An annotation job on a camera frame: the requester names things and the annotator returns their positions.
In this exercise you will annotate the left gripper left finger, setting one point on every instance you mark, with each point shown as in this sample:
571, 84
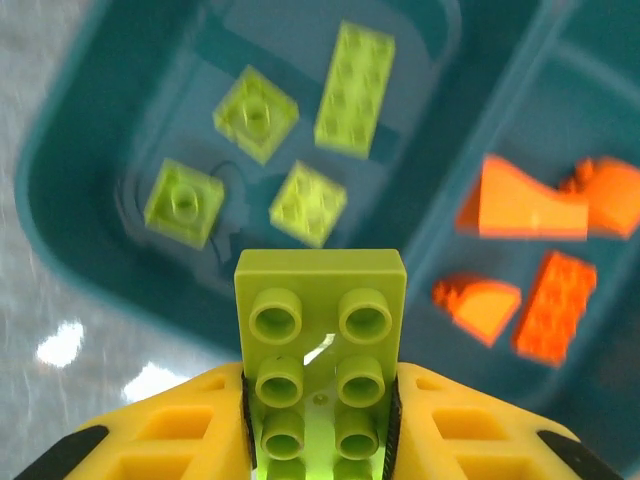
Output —
165, 425

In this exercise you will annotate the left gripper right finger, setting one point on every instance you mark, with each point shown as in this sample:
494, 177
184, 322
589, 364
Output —
465, 425

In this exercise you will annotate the orange quarter-round lego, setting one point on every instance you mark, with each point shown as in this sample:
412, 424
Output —
480, 305

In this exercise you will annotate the orange 2x4 lego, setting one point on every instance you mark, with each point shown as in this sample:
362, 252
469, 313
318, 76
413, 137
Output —
557, 307

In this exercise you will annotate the olive green 2x4 lego plate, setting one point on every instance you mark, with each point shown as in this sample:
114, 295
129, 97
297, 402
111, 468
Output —
320, 272

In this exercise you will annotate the large orange slope lego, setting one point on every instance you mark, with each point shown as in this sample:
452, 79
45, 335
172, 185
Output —
530, 212

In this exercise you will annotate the translucent green 2x2 lego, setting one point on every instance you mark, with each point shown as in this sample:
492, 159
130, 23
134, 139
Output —
184, 202
255, 112

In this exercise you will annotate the opaque green 2x2 lego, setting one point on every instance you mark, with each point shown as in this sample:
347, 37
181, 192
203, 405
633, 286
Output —
308, 202

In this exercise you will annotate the small orange curved lego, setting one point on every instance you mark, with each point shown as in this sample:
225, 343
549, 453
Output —
612, 197

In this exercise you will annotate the bright green 2x4 lego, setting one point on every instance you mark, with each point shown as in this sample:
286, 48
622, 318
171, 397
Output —
355, 90

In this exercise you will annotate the teal container with green legos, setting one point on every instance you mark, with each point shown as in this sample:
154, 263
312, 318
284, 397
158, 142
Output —
100, 150

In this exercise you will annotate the teal container with orange legos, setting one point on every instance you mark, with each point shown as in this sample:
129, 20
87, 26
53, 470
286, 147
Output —
575, 75

